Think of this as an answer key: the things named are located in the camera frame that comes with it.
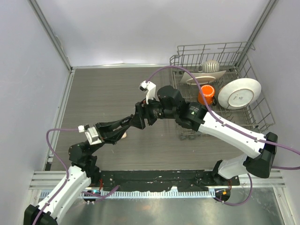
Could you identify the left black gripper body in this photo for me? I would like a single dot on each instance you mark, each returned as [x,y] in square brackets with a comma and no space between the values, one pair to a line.
[103,137]

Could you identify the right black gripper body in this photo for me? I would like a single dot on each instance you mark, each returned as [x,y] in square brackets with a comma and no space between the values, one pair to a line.
[152,110]

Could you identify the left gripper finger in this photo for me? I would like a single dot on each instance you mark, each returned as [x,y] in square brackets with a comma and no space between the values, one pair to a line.
[117,134]
[106,127]

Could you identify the beige earbud charging case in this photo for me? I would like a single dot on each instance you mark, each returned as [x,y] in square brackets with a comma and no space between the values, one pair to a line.
[125,135]

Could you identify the black earbud charging case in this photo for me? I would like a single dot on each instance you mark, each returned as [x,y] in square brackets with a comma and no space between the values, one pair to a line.
[125,121]

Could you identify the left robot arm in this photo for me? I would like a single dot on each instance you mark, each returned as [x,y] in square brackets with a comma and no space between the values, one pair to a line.
[82,172]

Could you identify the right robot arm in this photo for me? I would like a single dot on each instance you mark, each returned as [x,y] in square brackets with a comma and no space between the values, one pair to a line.
[168,103]

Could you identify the orange mug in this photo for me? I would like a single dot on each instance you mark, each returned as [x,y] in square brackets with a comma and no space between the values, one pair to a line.
[208,93]

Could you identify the white square plate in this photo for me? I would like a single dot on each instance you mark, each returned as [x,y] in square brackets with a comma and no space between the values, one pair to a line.
[202,78]

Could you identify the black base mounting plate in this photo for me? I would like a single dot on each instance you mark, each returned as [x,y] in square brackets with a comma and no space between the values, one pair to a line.
[160,180]

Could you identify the striped ceramic mug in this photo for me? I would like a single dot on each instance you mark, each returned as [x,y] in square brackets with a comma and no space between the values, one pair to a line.
[210,66]

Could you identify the white round plate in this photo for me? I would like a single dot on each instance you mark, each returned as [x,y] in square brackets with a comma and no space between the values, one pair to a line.
[239,93]

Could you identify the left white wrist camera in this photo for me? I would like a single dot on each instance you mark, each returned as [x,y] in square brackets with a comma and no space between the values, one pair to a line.
[91,134]

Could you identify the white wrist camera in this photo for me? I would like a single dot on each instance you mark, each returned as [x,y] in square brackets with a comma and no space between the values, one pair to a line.
[149,88]
[91,134]

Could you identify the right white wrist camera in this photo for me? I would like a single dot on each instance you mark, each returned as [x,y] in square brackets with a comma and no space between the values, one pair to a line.
[149,88]

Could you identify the white slotted cable duct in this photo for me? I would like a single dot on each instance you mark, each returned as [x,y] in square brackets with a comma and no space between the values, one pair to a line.
[173,193]

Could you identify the grey wire dish rack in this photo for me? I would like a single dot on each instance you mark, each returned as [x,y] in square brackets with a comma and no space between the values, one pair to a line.
[233,60]

